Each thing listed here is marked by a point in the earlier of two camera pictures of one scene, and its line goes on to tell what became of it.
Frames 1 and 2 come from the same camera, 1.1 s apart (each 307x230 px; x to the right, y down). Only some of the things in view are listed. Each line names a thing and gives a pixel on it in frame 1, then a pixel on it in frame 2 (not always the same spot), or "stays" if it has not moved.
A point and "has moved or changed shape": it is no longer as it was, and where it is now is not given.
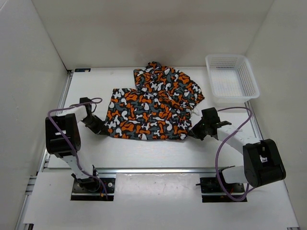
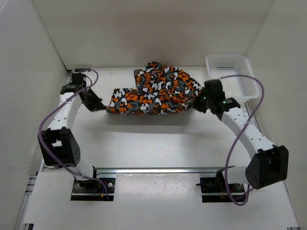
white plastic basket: [232, 81] stays
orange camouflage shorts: [161, 108] has moved or changed shape
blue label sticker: [84, 70] stays
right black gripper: [194, 132] -> [195, 104]
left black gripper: [99, 130] -> [97, 104]
